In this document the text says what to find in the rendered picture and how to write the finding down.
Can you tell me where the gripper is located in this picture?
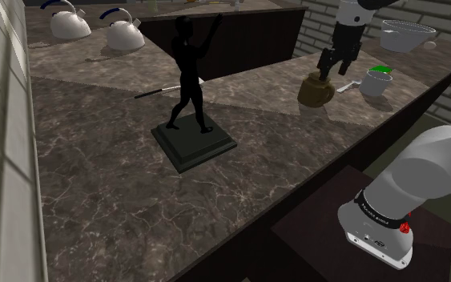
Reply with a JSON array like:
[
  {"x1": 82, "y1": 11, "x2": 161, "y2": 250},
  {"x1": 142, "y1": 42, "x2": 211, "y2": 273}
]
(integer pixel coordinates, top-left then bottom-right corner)
[{"x1": 317, "y1": 21, "x2": 365, "y2": 83}]

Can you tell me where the white spoon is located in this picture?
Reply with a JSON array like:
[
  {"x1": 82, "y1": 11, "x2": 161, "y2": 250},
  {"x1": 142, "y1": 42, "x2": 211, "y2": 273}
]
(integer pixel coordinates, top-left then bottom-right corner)
[{"x1": 336, "y1": 79, "x2": 363, "y2": 95}]

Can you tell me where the brown mug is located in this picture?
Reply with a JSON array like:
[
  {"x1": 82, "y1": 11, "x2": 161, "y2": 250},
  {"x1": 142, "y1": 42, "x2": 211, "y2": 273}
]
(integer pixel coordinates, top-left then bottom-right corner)
[{"x1": 296, "y1": 71, "x2": 336, "y2": 109}]

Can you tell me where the white cup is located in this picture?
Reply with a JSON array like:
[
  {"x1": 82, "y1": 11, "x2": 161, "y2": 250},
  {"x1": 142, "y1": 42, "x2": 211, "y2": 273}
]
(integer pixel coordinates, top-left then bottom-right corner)
[{"x1": 359, "y1": 70, "x2": 393, "y2": 99}]

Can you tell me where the green flat block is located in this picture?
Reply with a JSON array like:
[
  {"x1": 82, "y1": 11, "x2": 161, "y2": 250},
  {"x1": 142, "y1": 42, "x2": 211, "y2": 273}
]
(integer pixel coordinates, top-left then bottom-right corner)
[{"x1": 368, "y1": 65, "x2": 394, "y2": 75}]

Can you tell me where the white pot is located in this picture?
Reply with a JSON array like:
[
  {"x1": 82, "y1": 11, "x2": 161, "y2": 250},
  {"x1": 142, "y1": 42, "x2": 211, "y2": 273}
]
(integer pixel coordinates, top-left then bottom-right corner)
[{"x1": 379, "y1": 19, "x2": 437, "y2": 54}]

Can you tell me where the black figure statue on base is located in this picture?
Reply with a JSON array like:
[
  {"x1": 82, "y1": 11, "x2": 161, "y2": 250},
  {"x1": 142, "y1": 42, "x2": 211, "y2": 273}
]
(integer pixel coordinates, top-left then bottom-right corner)
[{"x1": 150, "y1": 13, "x2": 238, "y2": 175}]

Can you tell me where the black-handled knife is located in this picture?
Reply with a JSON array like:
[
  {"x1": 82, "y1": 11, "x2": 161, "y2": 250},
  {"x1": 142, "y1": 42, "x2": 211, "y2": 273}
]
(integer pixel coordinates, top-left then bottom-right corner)
[{"x1": 134, "y1": 77, "x2": 206, "y2": 100}]

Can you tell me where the white kettle with blue handle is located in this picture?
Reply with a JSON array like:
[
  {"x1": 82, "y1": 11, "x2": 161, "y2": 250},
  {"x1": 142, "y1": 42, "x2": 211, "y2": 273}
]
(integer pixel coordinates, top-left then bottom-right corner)
[
  {"x1": 99, "y1": 7, "x2": 147, "y2": 52},
  {"x1": 39, "y1": 0, "x2": 93, "y2": 41}
]

